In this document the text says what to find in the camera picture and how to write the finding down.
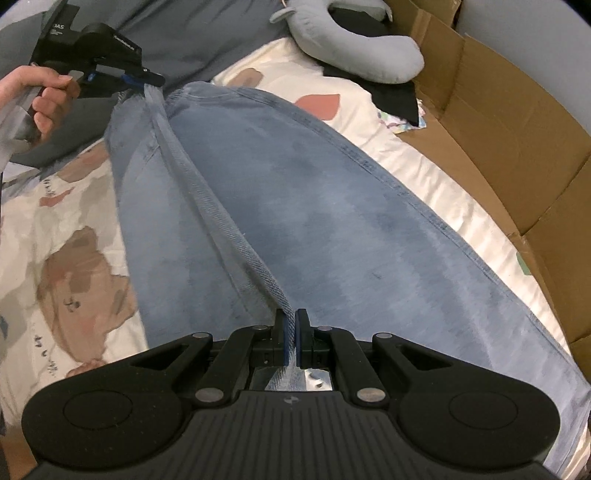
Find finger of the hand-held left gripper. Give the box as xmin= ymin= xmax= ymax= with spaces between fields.
xmin=95 ymin=67 xmax=166 ymax=90
xmin=81 ymin=82 xmax=134 ymax=99

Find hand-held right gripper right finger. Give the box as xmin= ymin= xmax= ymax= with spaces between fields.
xmin=295 ymin=308 xmax=455 ymax=408

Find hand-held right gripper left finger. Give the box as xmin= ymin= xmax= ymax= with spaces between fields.
xmin=131 ymin=309 xmax=291 ymax=408

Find blue denim jeans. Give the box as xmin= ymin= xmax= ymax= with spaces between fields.
xmin=105 ymin=80 xmax=591 ymax=480

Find person's left hand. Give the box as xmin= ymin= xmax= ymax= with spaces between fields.
xmin=0 ymin=66 xmax=81 ymax=143

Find slate grey pillow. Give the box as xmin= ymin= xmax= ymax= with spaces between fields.
xmin=0 ymin=0 xmax=296 ymax=167

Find bear printed cream blanket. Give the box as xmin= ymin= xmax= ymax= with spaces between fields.
xmin=0 ymin=37 xmax=573 ymax=480

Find grey neck pillow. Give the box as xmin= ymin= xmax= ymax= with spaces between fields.
xmin=270 ymin=0 xmax=426 ymax=85

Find floral printed small cloth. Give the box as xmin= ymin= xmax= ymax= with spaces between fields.
xmin=376 ymin=108 xmax=428 ymax=134

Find black cloth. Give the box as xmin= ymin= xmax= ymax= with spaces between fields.
xmin=321 ymin=4 xmax=421 ymax=127

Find brown cardboard sheet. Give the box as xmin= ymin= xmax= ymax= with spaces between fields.
xmin=385 ymin=0 xmax=591 ymax=356

